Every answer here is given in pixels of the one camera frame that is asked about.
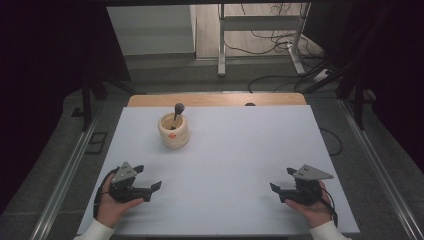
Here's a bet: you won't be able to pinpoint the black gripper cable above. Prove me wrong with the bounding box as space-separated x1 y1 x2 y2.
92 166 121 220
316 186 339 228

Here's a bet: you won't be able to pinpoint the black looped floor cable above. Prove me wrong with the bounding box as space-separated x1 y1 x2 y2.
319 127 344 157

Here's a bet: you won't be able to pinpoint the person's white sleeve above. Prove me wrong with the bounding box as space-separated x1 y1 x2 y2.
308 219 353 240
73 218 116 240

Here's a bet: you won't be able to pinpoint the tangled black floor cables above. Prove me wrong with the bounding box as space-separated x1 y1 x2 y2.
222 3 326 63

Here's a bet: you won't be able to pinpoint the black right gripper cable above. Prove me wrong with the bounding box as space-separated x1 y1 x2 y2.
316 186 339 228

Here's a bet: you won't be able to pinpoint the person's right white sleeve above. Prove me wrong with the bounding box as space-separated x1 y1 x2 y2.
308 219 353 240

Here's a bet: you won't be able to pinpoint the white power strip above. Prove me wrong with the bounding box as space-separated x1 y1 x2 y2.
312 68 332 83

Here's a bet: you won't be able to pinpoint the white wall panel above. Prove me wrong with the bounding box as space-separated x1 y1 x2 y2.
106 4 198 57

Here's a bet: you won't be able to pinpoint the person's left white sleeve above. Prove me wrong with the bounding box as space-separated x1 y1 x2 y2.
73 218 116 240

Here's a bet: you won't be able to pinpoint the person's left hand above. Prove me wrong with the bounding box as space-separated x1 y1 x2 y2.
95 172 145 229

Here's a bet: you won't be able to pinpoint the wooden table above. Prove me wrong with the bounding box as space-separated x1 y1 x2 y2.
127 92 308 108

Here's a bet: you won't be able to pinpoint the cream ribbed cup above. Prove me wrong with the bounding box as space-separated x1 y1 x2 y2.
157 112 190 150

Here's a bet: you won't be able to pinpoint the black floor plate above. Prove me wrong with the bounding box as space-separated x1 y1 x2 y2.
84 131 109 156

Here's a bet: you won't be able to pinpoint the black makeup brush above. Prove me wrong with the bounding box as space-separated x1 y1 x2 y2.
170 102 186 131

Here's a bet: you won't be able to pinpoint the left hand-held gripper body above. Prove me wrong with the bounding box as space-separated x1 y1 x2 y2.
108 161 154 204

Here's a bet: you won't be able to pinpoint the black stand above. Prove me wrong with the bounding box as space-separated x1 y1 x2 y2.
70 71 147 133
301 6 394 131

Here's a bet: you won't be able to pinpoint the white table board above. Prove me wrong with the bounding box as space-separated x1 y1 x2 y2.
77 105 361 236

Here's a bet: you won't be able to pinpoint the white desk frame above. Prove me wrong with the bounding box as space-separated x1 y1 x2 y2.
217 3 312 78

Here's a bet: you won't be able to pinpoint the person's right hand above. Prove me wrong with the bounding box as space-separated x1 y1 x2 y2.
284 179 333 230

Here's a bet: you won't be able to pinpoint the metal floor rail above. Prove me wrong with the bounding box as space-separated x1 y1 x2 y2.
29 99 105 240
337 98 424 240

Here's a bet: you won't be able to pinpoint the black curtain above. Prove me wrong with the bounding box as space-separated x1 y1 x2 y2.
301 0 424 168
0 0 132 215

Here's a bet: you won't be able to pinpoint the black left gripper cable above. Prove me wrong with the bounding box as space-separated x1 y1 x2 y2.
92 166 121 220

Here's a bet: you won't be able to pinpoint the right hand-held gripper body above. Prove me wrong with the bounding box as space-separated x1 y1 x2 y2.
279 164 335 207

